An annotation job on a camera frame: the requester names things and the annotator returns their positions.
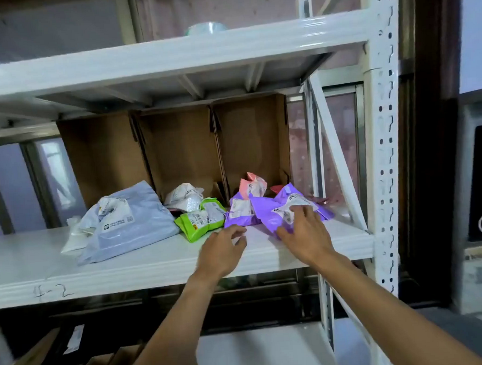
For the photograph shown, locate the black package with white label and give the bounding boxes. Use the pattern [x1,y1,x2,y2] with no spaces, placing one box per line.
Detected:
[43,323,90,365]

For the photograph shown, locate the clear tape roll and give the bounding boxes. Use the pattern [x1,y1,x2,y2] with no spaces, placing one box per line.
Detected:
[184,20,229,36]

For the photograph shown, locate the large grey-blue mailer bag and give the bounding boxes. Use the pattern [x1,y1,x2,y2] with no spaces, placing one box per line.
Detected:
[72,178,182,266]

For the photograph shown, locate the red mailer bag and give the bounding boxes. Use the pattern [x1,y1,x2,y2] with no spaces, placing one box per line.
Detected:
[269,181,339,208]

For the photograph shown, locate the person's right hand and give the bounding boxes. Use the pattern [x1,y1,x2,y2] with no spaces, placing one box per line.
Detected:
[274,202,337,270]

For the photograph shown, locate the purple mailer bag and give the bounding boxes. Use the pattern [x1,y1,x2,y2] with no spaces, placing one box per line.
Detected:
[249,180,336,240]
[222,190,262,229]

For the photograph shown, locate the green mailer bag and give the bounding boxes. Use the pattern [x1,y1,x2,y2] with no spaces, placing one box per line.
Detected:
[173,197,228,244]

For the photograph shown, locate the person's left hand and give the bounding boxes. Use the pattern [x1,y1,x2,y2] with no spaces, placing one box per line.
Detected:
[193,223,250,282]

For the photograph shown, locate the light pink mailer bag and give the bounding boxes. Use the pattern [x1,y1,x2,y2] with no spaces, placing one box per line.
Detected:
[238,170,269,200]

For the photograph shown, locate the person's left forearm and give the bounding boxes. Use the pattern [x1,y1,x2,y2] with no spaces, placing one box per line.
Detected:
[116,265,235,365]

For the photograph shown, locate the metal window frame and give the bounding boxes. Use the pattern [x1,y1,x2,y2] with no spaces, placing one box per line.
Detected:
[0,124,87,236]

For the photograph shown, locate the open brown cardboard box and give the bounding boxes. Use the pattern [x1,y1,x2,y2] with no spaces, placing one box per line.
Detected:
[130,105,229,211]
[56,110,154,211]
[209,93,293,201]

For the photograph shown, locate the purple mailer bag front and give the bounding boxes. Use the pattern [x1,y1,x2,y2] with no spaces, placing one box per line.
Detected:
[222,190,262,229]

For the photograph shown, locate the white metal shelf rack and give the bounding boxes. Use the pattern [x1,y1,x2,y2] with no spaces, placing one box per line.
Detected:
[0,0,420,365]

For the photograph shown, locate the person's right forearm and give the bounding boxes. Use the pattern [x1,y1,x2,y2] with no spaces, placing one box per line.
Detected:
[309,244,482,365]

